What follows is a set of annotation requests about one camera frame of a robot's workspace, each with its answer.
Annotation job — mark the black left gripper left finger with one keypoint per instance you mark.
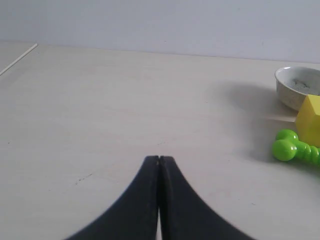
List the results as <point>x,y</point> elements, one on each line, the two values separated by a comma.
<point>134,215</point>

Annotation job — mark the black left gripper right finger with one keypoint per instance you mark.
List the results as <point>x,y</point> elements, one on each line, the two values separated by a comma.
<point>183,213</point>

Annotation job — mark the green bone dog toy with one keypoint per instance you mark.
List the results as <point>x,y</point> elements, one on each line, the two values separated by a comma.
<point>288,147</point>

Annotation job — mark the yellow cube block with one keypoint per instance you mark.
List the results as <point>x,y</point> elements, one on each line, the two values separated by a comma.
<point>308,121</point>

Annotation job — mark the white ceramic bowl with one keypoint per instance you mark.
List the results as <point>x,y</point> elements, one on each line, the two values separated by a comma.
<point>294,83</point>

